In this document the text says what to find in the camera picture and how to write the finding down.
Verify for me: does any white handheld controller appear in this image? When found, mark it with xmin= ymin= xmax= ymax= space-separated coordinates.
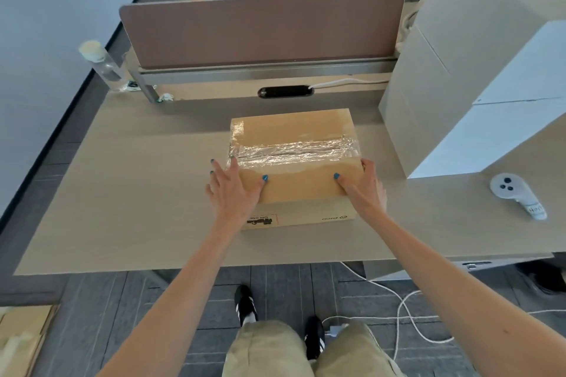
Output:
xmin=489 ymin=172 xmax=548 ymax=221

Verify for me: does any grey metal bar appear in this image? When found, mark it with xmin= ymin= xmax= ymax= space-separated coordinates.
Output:
xmin=128 ymin=52 xmax=160 ymax=104

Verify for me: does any mauve desk divider panel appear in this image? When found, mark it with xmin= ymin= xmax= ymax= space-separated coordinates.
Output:
xmin=119 ymin=0 xmax=406 ymax=86

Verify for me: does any person's right forearm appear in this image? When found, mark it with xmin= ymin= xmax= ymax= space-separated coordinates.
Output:
xmin=367 ymin=209 xmax=566 ymax=377

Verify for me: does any person's left forearm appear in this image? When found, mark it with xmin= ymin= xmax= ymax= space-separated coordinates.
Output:
xmin=97 ymin=217 xmax=246 ymax=377

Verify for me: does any clear bottle white cap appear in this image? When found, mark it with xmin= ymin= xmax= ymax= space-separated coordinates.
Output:
xmin=78 ymin=39 xmax=127 ymax=91

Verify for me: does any white desk cable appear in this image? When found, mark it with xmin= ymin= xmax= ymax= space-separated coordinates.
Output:
xmin=309 ymin=77 xmax=390 ymax=90

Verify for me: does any brown cardboard box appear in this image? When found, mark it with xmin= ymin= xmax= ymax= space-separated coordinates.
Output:
xmin=0 ymin=303 xmax=61 ymax=377
xmin=229 ymin=108 xmax=366 ymax=232

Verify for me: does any white floor cable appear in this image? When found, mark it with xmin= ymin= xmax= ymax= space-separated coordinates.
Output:
xmin=321 ymin=262 xmax=566 ymax=360

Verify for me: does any black striped shoe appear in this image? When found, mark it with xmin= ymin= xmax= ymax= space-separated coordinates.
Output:
xmin=233 ymin=285 xmax=259 ymax=327
xmin=304 ymin=315 xmax=326 ymax=360

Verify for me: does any person's right hand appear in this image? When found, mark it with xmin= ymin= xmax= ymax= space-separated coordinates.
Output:
xmin=334 ymin=158 xmax=389 ymax=221

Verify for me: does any person's left hand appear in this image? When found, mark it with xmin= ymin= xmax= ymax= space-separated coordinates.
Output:
xmin=205 ymin=156 xmax=269 ymax=227

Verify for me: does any black desk power socket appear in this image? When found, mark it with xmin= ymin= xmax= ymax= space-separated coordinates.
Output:
xmin=258 ymin=85 xmax=315 ymax=99

